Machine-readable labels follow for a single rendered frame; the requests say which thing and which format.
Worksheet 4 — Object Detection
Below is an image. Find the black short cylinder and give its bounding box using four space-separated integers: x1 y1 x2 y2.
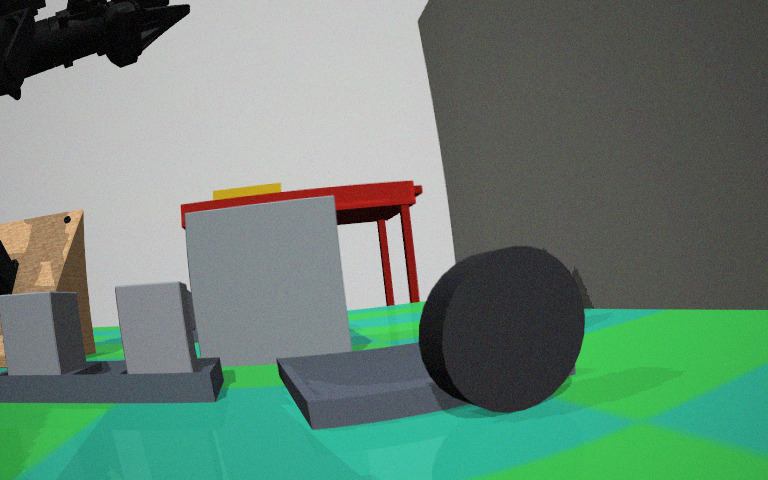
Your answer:
419 246 585 413

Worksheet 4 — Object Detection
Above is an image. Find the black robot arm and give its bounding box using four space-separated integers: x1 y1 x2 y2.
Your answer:
0 0 98 295

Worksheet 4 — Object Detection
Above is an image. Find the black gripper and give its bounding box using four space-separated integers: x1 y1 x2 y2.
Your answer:
48 0 190 69

